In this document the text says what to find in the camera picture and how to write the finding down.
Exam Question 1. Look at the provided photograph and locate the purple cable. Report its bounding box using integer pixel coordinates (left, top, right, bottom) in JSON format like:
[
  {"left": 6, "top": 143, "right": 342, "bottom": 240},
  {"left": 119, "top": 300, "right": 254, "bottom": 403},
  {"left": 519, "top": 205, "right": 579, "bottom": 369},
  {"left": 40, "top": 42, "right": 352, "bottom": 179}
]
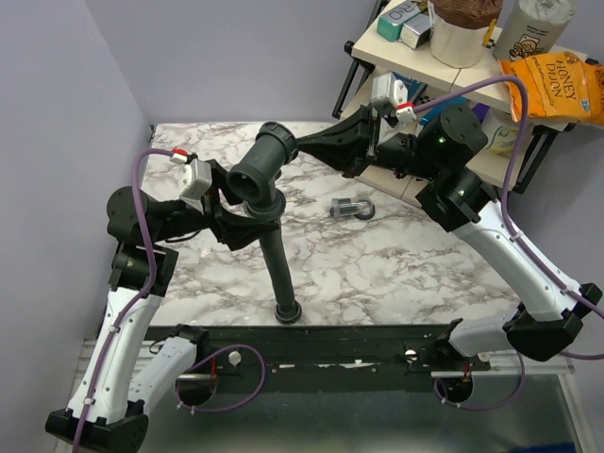
[
  {"left": 410, "top": 75, "right": 604, "bottom": 411},
  {"left": 70, "top": 148, "right": 266, "bottom": 453}
]

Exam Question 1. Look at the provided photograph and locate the teal green box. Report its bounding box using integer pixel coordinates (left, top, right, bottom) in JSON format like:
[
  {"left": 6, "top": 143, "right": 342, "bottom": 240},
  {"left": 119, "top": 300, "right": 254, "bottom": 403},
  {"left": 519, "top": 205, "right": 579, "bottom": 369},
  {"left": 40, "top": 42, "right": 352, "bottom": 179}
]
[{"left": 377, "top": 1, "right": 421, "bottom": 42}]

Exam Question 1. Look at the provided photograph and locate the orange honey dijon chip bag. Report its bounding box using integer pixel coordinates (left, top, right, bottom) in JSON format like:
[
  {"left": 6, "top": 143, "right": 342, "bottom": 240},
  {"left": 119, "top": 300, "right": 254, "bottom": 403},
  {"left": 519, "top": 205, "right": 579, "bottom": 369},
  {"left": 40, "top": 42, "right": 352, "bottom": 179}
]
[{"left": 499, "top": 52, "right": 603, "bottom": 126}]

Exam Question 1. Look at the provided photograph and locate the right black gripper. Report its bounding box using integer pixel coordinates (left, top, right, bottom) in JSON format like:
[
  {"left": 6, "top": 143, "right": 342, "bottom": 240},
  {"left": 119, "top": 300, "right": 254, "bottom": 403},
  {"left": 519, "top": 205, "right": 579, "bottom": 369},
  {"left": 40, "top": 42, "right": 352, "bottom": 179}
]
[{"left": 293, "top": 102, "right": 441, "bottom": 182}]

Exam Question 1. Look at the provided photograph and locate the white round container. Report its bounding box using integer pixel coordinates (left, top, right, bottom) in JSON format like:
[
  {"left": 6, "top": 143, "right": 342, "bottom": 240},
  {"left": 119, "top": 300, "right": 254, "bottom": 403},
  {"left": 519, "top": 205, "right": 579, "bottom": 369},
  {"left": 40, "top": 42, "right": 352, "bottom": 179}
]
[{"left": 481, "top": 108, "right": 520, "bottom": 157}]

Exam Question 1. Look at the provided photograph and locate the silver small box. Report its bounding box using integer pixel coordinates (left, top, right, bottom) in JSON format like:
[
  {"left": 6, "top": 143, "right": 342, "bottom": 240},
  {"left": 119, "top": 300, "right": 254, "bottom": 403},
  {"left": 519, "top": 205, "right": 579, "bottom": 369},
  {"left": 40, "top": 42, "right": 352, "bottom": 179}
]
[{"left": 399, "top": 14, "right": 431, "bottom": 50}]

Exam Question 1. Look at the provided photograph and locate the grey cylindrical canister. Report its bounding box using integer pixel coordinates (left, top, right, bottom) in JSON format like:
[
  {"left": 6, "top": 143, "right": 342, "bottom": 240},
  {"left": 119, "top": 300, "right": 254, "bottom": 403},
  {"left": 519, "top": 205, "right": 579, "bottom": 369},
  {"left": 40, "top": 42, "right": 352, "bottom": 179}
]
[{"left": 493, "top": 0, "right": 577, "bottom": 61}]

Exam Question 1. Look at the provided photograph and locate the purple white carton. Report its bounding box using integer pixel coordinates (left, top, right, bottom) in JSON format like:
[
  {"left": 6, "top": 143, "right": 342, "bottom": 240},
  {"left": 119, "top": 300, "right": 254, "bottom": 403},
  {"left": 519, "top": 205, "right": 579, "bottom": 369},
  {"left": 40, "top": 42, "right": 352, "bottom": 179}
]
[{"left": 472, "top": 103, "right": 490, "bottom": 123}]

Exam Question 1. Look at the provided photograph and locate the clear plastic pipe fitting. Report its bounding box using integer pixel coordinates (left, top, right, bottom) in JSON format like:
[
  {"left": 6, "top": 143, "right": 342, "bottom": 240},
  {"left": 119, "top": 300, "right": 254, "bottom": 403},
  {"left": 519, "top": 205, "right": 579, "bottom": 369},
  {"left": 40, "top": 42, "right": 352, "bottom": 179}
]
[{"left": 328, "top": 198, "right": 376, "bottom": 221}]

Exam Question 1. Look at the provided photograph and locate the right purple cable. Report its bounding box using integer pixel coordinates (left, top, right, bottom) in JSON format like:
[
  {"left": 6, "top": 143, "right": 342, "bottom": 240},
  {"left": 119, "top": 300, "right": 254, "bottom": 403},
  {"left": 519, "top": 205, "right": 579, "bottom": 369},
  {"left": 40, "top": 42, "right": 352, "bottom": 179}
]
[{"left": 410, "top": 75, "right": 604, "bottom": 411}]

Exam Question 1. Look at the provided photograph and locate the black corrugated hose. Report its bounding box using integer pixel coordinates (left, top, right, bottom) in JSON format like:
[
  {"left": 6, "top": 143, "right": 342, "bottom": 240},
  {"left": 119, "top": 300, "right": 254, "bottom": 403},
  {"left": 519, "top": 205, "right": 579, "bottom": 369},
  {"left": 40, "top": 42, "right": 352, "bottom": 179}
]
[{"left": 244, "top": 191, "right": 303, "bottom": 326}]

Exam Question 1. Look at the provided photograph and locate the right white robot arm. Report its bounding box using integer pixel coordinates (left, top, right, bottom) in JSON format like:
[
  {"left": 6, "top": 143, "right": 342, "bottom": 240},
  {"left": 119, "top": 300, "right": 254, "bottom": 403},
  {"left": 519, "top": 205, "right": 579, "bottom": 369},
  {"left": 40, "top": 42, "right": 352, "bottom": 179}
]
[{"left": 298, "top": 105, "right": 602, "bottom": 370}]

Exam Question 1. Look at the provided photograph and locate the white tub brown lid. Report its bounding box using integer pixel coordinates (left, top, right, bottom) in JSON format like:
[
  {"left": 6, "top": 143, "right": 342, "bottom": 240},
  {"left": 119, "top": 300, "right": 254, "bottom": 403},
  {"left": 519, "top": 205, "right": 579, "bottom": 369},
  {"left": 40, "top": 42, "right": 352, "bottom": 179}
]
[{"left": 428, "top": 0, "right": 503, "bottom": 69}]

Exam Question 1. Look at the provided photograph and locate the aluminium frame rail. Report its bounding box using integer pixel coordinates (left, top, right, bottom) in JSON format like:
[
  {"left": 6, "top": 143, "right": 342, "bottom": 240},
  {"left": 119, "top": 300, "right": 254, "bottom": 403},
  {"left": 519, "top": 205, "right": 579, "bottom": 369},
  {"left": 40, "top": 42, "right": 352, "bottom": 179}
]
[{"left": 75, "top": 340, "right": 575, "bottom": 384}]

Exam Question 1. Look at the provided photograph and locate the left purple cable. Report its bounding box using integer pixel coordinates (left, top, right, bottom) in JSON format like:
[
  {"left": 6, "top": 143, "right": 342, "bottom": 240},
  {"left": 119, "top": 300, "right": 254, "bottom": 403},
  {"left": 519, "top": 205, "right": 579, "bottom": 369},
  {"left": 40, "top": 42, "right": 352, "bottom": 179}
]
[{"left": 70, "top": 148, "right": 266, "bottom": 453}]

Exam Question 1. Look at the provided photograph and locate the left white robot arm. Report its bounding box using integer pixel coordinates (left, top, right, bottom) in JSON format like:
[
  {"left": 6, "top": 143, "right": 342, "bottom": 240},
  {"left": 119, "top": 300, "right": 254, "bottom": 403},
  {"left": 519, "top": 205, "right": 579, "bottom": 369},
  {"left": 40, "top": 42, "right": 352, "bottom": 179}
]
[{"left": 45, "top": 159, "right": 276, "bottom": 452}]

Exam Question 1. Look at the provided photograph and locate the blue product box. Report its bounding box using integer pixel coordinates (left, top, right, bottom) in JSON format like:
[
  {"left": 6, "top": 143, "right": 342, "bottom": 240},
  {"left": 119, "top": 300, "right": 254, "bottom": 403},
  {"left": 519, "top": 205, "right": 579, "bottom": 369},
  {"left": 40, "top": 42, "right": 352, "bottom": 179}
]
[{"left": 394, "top": 73, "right": 429, "bottom": 105}]

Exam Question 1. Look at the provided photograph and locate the grey T pipe fitting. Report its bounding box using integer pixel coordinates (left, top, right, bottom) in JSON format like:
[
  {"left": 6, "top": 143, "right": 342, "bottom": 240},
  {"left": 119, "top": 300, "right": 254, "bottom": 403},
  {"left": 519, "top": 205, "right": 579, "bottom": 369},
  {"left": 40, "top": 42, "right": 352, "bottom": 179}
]
[{"left": 226, "top": 122, "right": 298, "bottom": 207}]

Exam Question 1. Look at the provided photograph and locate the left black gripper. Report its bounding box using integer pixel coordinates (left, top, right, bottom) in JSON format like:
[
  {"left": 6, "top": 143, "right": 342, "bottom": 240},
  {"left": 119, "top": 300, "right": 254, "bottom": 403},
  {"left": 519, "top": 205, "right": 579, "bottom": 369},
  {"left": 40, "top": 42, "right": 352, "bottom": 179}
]
[{"left": 151, "top": 159, "right": 279, "bottom": 251}]

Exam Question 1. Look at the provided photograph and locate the cream tiered shelf rack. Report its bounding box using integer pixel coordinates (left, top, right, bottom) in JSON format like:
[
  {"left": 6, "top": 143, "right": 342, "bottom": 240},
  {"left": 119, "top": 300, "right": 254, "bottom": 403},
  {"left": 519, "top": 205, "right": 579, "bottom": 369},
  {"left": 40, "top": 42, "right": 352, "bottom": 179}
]
[{"left": 327, "top": 0, "right": 594, "bottom": 236}]

